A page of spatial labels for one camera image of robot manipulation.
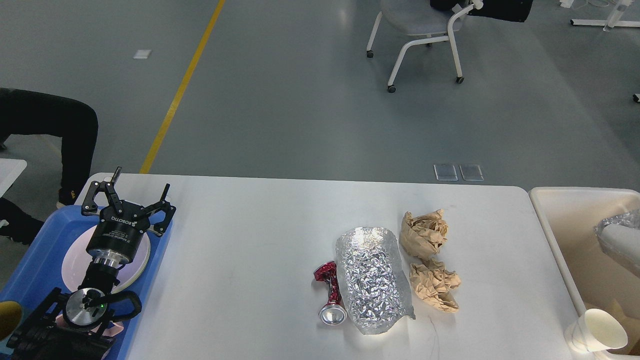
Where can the blue plastic tray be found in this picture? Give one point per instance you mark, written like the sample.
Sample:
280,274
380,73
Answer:
40,270

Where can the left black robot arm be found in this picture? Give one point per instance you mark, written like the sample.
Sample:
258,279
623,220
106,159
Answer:
84,280

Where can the pink ribbed mug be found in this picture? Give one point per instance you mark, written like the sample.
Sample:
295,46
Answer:
64,351

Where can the person in black left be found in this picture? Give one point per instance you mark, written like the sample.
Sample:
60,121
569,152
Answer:
24,112

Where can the brown paper bag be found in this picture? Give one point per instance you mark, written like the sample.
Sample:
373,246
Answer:
630,324

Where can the grey white office chair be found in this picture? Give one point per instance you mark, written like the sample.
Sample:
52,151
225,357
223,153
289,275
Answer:
417,18

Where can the pink plate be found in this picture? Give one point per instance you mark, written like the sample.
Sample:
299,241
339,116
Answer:
77,260

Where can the white desk leg base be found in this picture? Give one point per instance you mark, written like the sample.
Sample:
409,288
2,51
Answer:
612,21

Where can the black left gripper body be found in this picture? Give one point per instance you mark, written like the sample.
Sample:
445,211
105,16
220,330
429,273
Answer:
119,233

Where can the crushed red can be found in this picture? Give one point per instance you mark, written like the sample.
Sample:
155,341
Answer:
332,313

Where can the white side table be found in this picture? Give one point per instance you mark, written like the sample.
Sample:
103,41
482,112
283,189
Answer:
10,170

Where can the small silver foil bag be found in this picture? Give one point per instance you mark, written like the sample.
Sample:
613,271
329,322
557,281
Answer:
629,219

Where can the crumpled brown paper lower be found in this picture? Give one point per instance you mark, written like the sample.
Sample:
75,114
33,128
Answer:
433,283

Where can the crumpled brown paper upper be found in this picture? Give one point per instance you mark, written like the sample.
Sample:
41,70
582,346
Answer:
423,236

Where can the large silver foil bag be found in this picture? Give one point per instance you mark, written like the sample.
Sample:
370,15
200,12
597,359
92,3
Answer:
374,288

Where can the teal mug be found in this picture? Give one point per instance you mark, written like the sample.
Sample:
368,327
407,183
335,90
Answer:
11,316

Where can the crumpled brown paper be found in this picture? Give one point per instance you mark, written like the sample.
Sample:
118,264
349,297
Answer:
423,236
433,283

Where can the walking person black sneakers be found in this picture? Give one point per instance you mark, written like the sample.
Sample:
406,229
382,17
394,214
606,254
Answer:
506,10

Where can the white cup in foil bag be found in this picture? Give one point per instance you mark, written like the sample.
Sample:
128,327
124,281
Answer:
622,244

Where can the beige plastic bin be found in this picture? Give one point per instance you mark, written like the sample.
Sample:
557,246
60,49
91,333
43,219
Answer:
568,216

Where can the white paper cup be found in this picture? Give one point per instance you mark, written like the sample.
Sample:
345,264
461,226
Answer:
596,330

